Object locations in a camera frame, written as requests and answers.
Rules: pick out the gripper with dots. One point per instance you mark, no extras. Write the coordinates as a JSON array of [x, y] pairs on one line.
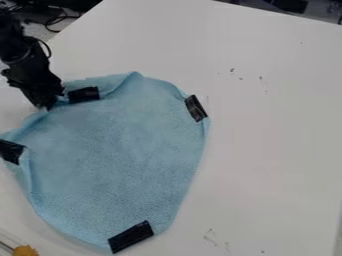
[[32, 80]]

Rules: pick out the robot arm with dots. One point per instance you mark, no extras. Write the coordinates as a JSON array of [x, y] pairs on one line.
[[12, 36]]

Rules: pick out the light blue cloth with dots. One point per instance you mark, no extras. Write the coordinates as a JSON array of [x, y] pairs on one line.
[[115, 156]]

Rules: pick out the yellow toy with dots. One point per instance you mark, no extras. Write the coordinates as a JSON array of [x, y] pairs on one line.
[[24, 251]]

